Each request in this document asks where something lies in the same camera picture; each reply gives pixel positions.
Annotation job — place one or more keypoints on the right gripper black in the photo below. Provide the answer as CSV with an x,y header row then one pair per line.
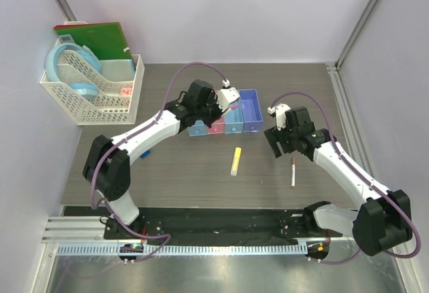
x,y
271,135

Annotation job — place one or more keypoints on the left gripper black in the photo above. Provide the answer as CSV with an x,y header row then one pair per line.
x,y
213,100

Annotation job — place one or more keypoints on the light blue bin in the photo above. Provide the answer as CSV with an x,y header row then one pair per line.
x,y
198,129

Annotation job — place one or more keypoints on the pink bin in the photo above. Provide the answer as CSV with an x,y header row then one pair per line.
x,y
216,127

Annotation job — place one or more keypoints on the brown white marker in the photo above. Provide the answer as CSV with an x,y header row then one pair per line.
x,y
293,173

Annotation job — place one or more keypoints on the yellow highlighter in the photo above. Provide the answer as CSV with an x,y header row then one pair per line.
x,y
235,162

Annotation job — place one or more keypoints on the blue white eraser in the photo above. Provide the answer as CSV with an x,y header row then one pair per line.
x,y
144,154

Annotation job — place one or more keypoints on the purple bin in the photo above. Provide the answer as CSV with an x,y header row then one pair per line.
x,y
252,115

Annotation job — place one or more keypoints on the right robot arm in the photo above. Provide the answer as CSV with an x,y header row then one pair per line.
x,y
382,218

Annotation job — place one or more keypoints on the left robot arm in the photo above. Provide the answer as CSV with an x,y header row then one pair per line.
x,y
108,165

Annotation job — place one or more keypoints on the white perforated file rack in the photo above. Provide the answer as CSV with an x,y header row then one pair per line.
x,y
119,83

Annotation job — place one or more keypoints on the green folder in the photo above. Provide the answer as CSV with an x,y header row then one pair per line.
x,y
106,40

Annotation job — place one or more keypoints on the light blue headband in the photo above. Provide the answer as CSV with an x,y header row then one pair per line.
x,y
72,72

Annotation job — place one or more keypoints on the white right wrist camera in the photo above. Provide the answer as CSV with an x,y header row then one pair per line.
x,y
279,112

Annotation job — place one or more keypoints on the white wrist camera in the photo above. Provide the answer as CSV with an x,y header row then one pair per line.
x,y
227,95
279,112

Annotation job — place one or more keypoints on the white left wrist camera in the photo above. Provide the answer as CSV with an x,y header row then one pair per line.
x,y
227,95

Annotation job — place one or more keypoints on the aluminium frame rail right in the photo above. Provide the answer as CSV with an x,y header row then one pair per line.
x,y
348,119

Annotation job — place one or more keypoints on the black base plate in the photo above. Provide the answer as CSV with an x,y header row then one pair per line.
x,y
229,226

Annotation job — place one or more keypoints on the slotted cable duct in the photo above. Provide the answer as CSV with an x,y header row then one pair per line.
x,y
132,249

